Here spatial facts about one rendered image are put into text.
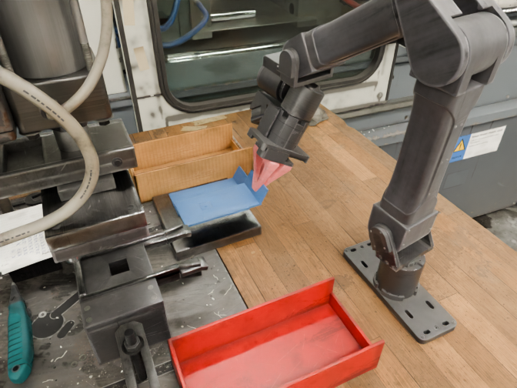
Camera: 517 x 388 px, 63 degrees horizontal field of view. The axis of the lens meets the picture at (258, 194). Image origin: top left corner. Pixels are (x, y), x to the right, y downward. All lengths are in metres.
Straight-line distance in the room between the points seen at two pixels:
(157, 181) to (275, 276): 0.31
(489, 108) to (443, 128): 1.35
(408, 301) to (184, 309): 0.34
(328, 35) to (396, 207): 0.25
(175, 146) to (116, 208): 0.50
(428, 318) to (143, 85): 0.83
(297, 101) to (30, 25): 0.40
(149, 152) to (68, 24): 0.54
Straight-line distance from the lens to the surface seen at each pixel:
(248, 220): 0.78
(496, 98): 1.90
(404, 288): 0.68
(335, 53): 0.61
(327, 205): 0.85
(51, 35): 0.45
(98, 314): 0.59
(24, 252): 0.77
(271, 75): 0.75
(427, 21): 0.48
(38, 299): 0.76
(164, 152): 0.96
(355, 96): 1.40
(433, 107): 0.52
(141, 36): 1.09
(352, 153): 1.03
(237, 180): 0.86
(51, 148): 0.53
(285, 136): 0.70
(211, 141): 0.99
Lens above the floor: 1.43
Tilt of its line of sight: 38 degrees down
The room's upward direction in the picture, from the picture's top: straight up
